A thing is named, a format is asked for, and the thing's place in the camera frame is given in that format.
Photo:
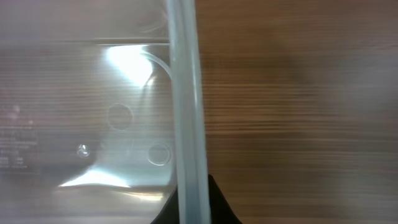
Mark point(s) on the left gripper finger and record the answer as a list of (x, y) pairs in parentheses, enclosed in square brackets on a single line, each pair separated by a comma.
[(221, 212)]

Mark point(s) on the clear plastic container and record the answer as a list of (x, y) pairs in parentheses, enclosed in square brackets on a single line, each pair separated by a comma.
[(101, 113)]

